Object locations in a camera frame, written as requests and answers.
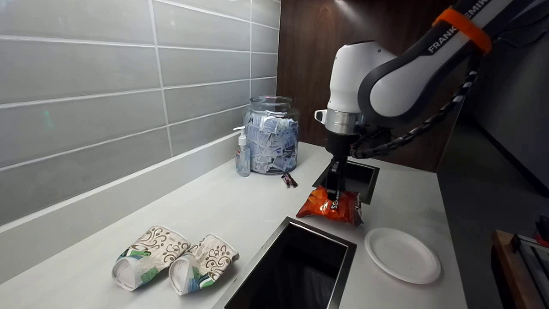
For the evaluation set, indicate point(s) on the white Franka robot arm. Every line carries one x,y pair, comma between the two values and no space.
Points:
401,86

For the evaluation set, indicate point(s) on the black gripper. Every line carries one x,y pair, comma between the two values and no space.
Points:
341,148

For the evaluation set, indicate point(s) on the round white plate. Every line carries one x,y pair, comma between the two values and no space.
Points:
404,256

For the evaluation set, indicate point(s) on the small clear pump bottle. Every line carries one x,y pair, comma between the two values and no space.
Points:
244,157

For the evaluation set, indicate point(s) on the glass jar of packets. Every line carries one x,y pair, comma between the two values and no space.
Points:
272,139

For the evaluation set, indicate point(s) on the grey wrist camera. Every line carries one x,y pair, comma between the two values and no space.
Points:
320,115

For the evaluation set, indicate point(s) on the wooden tray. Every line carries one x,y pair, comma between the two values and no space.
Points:
509,268

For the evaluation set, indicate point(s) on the patterned paper cup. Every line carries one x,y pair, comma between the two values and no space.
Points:
207,263
152,251

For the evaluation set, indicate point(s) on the orange Doritos chip packet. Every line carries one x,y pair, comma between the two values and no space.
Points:
327,210

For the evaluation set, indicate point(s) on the small brown candy wrapper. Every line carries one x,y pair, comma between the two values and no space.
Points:
289,181

